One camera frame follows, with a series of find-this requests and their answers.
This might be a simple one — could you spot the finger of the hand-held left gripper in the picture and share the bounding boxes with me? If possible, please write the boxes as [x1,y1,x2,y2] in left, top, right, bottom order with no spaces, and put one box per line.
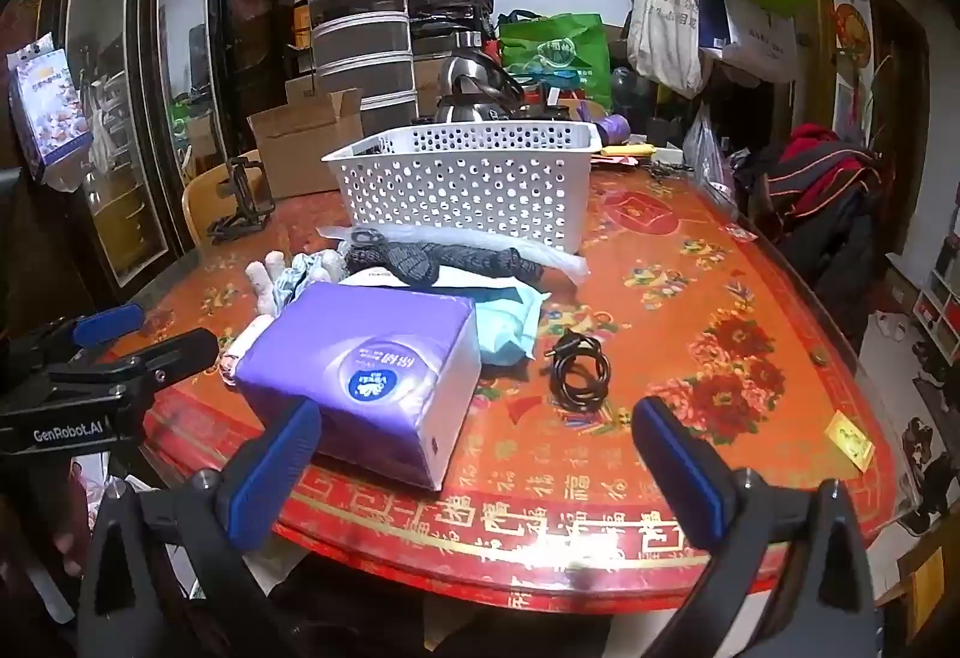
[69,302,146,351]
[49,326,221,402]

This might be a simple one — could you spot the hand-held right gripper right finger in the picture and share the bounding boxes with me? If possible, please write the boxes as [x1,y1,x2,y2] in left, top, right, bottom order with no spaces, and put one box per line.
[631,395,884,658]

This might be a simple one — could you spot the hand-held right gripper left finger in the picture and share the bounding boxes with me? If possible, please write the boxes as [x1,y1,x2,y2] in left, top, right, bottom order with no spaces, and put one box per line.
[75,397,323,658]

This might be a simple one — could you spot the purple tissue pack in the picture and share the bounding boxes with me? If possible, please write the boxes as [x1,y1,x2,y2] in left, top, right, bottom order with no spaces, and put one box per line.
[235,283,482,492]

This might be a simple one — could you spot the grey knit glove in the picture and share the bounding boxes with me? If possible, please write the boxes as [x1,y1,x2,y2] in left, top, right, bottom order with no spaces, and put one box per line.
[343,226,542,288]

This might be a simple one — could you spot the white perforated plastic basket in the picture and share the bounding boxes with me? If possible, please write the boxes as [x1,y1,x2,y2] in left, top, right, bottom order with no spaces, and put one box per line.
[321,119,605,254]

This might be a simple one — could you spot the white knit glove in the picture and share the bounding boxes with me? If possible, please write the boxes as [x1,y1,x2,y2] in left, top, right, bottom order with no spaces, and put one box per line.
[246,251,292,318]

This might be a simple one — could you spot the yellow chair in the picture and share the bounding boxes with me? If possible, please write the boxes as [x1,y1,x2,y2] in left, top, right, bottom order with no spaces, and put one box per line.
[181,149,272,250]

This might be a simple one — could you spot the yellow card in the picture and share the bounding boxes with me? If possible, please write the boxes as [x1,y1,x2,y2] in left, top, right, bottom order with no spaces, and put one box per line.
[823,412,877,468]

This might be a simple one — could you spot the cardboard box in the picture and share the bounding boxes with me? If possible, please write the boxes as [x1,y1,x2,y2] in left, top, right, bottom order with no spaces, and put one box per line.
[247,76,365,200]

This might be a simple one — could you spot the yellow flat object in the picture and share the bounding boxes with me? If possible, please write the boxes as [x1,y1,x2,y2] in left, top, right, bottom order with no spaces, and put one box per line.
[592,139,661,168]

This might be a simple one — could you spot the red and black clothes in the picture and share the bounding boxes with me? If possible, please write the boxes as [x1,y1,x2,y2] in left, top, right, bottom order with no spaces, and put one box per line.
[739,124,895,240]

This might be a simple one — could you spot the stacked grey storage containers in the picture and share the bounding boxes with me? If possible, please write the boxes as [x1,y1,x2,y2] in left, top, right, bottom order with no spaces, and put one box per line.
[294,0,418,137]

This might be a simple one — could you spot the steel kettle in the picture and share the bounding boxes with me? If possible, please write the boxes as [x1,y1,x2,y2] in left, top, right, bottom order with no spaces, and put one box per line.
[433,49,527,125]

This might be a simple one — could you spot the green shopping bag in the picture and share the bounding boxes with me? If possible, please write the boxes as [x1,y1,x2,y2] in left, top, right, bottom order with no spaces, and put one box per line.
[499,11,614,111]

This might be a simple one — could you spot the white and blue tote bag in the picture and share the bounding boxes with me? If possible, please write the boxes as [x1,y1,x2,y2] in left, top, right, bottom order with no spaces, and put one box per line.
[697,0,800,86]

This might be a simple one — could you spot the black coiled cable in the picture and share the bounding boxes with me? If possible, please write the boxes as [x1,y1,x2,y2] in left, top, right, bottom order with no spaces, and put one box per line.
[544,329,612,414]

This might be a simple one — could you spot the wall calendar poster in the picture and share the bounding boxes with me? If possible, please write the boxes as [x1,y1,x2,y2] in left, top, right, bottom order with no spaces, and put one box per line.
[7,34,95,170]

